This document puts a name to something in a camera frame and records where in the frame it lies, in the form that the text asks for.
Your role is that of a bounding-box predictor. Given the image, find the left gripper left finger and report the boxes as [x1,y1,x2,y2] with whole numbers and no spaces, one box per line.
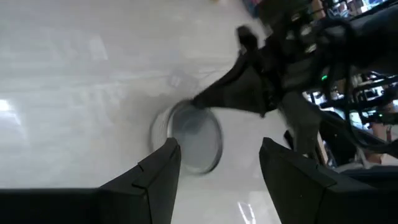
[99,138,182,224]

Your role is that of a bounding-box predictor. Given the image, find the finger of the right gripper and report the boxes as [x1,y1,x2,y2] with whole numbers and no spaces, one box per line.
[191,57,274,116]
[278,91,323,156]

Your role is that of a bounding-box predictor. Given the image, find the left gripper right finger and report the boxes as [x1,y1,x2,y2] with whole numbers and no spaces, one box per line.
[259,138,338,224]

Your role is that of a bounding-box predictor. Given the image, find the person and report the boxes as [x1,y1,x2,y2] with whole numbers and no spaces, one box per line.
[341,102,398,170]

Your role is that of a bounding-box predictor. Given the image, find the black right camera cable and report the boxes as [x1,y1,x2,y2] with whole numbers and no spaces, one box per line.
[323,62,398,155]

